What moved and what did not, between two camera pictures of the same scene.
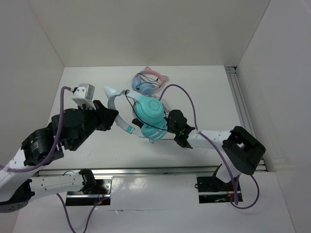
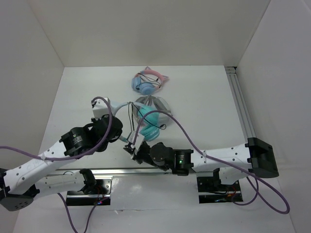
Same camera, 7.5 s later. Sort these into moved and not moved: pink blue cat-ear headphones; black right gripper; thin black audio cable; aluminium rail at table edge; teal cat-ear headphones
Moved: teal cat-ear headphones; black right gripper; thin black audio cable
Not moved: pink blue cat-ear headphones; aluminium rail at table edge
